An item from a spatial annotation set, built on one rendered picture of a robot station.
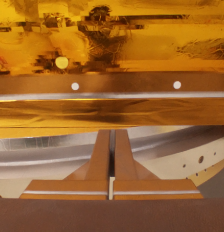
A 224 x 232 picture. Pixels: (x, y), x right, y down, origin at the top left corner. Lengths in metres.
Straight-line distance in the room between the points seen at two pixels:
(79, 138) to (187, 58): 0.19
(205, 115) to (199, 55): 0.09
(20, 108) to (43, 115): 0.04
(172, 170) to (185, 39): 0.19
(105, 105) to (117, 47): 0.09
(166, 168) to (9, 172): 0.22
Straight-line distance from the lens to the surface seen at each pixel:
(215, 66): 0.29
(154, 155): 0.26
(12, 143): 0.27
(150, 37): 0.23
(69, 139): 0.24
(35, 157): 0.28
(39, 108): 0.28
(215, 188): 0.46
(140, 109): 0.26
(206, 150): 0.33
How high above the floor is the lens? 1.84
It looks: 15 degrees down
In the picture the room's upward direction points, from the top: 1 degrees counter-clockwise
